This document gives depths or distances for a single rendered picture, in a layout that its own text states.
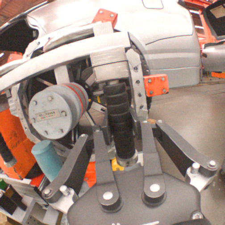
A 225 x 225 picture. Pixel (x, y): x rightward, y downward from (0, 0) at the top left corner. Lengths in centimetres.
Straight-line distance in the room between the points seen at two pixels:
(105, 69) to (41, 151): 33
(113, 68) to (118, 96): 4
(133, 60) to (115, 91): 24
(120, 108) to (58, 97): 15
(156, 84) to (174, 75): 53
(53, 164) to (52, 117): 20
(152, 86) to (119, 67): 26
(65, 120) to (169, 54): 83
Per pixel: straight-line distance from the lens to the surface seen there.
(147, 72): 49
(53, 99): 28
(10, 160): 39
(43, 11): 116
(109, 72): 16
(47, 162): 43
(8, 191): 61
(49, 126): 31
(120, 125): 18
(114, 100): 17
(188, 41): 106
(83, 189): 91
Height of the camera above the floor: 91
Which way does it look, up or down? 18 degrees down
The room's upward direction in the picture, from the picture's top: 12 degrees counter-clockwise
